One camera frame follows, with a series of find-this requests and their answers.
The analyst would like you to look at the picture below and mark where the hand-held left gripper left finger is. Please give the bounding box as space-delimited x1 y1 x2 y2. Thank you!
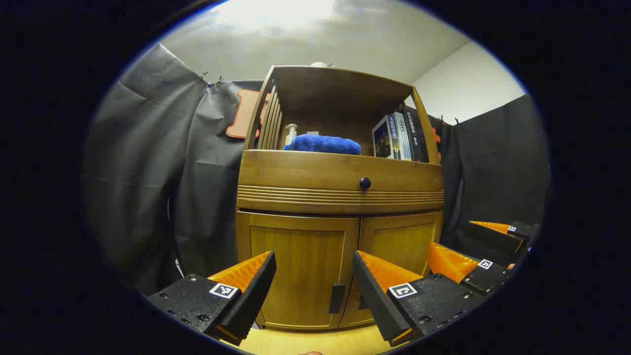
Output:
147 250 278 347

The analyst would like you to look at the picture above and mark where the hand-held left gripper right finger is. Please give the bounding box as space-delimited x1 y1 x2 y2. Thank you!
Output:
351 250 487 347

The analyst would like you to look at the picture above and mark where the wooden cabinet door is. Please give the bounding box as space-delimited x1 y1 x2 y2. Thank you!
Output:
246 217 359 330
340 214 443 328

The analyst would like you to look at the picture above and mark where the wooden double-door shoe cabinet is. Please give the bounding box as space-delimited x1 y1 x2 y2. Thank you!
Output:
235 64 445 331

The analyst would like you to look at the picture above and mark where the wooden cabinet drawer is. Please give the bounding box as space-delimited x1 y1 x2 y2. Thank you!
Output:
237 149 445 214

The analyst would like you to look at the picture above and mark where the book with picture cover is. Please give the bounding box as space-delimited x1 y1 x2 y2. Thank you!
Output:
372 114 401 160

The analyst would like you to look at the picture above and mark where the black backdrop cloth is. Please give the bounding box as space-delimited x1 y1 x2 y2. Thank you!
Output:
83 43 550 296

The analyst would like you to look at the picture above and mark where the blue folded towel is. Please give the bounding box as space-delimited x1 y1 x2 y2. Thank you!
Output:
283 134 362 156

